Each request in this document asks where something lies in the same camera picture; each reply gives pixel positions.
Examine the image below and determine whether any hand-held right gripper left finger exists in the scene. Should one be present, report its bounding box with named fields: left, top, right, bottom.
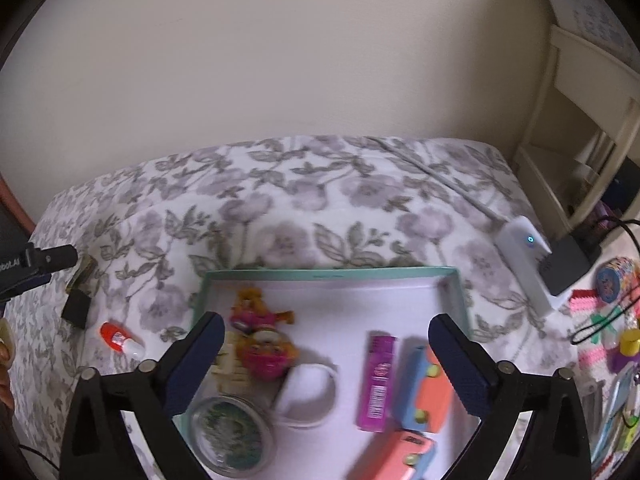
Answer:
left=59, top=311, right=226, bottom=480

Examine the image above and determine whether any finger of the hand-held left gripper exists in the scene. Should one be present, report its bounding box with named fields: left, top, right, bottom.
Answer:
left=31, top=244, right=80, bottom=274

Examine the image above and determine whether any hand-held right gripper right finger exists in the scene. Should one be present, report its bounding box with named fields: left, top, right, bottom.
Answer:
left=427, top=313, right=593, bottom=480

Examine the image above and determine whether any cream hair clip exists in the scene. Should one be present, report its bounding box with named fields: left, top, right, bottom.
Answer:
left=211, top=335, right=253, bottom=388

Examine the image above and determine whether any large orange blue toy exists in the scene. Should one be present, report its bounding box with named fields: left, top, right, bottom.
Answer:
left=389, top=344, right=457, bottom=435

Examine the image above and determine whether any pink ball toy orange figure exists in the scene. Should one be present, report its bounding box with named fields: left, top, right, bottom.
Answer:
left=229, top=287, right=297, bottom=382

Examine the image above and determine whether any round tin with beads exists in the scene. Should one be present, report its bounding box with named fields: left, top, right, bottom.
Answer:
left=186, top=394, right=277, bottom=477

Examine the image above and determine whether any purple lighter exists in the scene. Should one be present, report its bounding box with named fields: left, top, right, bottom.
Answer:
left=356, top=331, right=397, bottom=433

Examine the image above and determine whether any small orange blue toy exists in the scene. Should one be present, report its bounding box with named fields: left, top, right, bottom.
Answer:
left=347, top=429, right=437, bottom=480

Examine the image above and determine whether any teal white box lid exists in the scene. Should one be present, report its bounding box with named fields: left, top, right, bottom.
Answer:
left=172, top=266, right=477, bottom=480

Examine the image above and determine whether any white ring band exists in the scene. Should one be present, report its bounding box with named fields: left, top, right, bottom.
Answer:
left=272, top=363, right=339, bottom=429

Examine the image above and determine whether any gold patterned clip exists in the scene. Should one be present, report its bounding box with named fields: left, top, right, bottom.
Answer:
left=66, top=254, right=99, bottom=292

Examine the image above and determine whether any small black box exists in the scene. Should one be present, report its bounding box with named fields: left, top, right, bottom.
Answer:
left=61, top=287, right=92, bottom=330

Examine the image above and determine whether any red glue tube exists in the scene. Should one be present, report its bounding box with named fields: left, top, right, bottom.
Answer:
left=99, top=321, right=147, bottom=362

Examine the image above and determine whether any white device with blue light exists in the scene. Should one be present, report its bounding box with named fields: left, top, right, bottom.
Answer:
left=495, top=215, right=572, bottom=320

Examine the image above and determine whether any pink white crochet piece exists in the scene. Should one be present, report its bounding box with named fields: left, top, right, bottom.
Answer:
left=569, top=289, right=623, bottom=377

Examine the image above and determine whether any black adapter box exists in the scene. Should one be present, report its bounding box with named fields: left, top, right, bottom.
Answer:
left=537, top=234, right=604, bottom=297

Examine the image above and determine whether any yellow purple small toy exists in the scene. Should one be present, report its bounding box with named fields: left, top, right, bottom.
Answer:
left=606, top=329, right=640, bottom=375

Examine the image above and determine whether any colourful round tin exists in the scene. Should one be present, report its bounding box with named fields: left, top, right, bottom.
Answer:
left=594, top=256, right=640, bottom=307

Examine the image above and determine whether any floral blanket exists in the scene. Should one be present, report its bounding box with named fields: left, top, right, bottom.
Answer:
left=5, top=135, right=593, bottom=480

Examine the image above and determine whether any cream wooden shelf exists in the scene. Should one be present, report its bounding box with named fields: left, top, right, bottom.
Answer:
left=514, top=24, right=640, bottom=233

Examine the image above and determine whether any black cord strap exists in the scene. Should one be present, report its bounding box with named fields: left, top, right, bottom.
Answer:
left=569, top=287, right=640, bottom=347

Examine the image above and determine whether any black cable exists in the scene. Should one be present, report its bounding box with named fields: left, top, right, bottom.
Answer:
left=595, top=215, right=640, bottom=263

